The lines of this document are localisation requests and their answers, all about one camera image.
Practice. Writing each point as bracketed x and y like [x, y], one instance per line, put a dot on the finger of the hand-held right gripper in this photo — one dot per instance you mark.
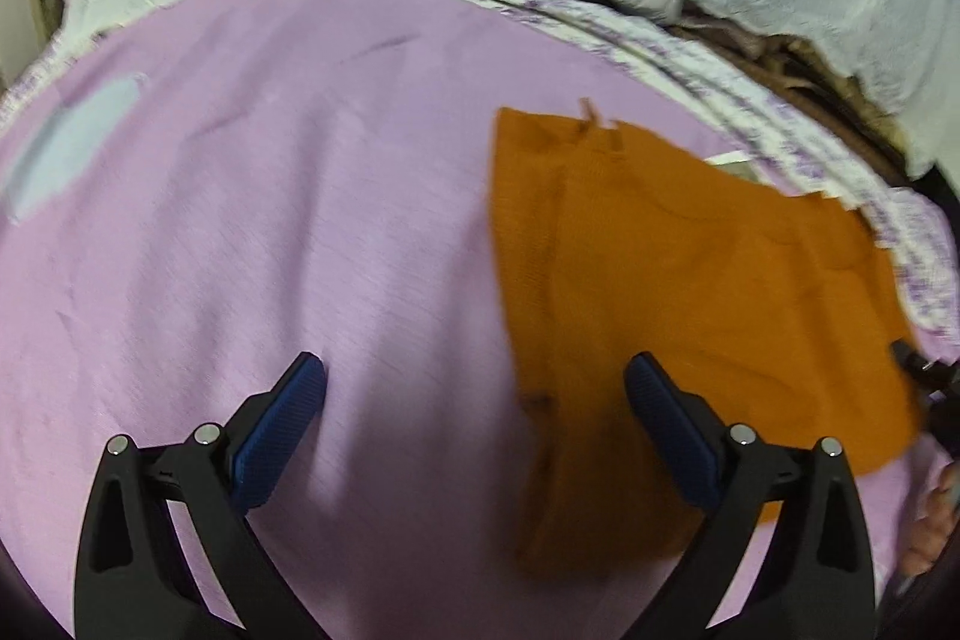
[919, 368]

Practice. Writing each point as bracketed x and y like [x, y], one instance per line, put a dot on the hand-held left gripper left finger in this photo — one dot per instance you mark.
[274, 430]

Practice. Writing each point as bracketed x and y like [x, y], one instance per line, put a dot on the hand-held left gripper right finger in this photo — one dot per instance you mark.
[671, 430]

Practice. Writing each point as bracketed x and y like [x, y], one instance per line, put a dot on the orange knitted cat sweater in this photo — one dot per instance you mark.
[675, 280]

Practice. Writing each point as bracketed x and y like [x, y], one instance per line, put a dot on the person's right hand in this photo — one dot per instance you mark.
[930, 527]

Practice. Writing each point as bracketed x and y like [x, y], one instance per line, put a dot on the purple bedsheet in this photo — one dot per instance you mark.
[262, 235]

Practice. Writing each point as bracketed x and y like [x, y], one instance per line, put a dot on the purple floral white sheet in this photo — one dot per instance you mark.
[750, 100]

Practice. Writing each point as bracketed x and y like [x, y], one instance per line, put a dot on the brown patterned cloth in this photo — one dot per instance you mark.
[802, 70]

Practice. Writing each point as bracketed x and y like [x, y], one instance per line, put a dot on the light blue sheet patch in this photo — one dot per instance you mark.
[67, 145]

